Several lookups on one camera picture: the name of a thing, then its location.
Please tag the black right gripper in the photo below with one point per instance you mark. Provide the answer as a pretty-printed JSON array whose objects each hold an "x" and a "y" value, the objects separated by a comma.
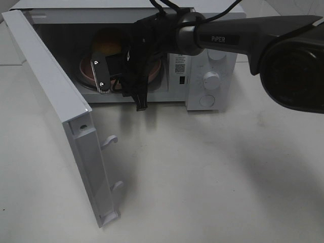
[{"x": 145, "y": 42}]

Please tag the pink round plate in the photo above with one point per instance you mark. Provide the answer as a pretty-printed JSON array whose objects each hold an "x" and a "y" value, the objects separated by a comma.
[{"x": 86, "y": 70}]

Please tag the round white door button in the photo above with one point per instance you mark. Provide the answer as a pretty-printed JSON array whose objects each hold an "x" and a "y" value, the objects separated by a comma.
[{"x": 207, "y": 101}]

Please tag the burger with lettuce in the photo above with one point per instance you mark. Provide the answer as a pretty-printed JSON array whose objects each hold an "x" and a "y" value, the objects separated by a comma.
[{"x": 107, "y": 41}]

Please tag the white microwave knob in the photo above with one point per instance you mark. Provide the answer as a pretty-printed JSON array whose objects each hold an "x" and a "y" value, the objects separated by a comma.
[
  {"x": 214, "y": 55},
  {"x": 211, "y": 80}
]

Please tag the white microwave door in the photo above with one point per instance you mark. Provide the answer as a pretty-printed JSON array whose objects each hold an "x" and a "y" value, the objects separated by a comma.
[{"x": 67, "y": 114}]

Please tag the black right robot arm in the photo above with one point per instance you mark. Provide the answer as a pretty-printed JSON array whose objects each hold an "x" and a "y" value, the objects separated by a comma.
[{"x": 285, "y": 51}]

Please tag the white warning label sticker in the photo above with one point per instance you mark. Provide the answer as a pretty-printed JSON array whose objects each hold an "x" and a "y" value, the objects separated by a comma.
[{"x": 180, "y": 64}]

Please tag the glass microwave turntable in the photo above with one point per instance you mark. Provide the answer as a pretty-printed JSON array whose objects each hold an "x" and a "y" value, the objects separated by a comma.
[{"x": 158, "y": 85}]

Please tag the white microwave oven body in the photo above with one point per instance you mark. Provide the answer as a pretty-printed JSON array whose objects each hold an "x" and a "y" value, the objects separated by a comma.
[{"x": 55, "y": 38}]

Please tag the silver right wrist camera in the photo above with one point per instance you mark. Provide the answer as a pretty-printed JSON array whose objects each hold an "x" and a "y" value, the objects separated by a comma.
[{"x": 100, "y": 72}]

